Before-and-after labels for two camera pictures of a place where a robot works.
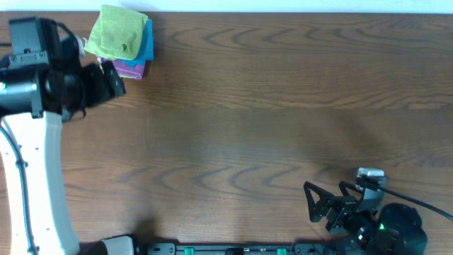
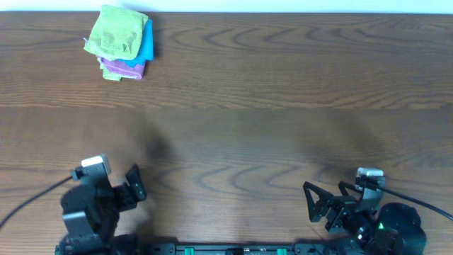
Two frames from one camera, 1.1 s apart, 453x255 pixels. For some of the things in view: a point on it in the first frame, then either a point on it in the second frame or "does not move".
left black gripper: (98, 76) → (132, 197)
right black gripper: (344, 205) does not move
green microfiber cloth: (117, 32) does not move
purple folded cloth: (127, 71) does not move
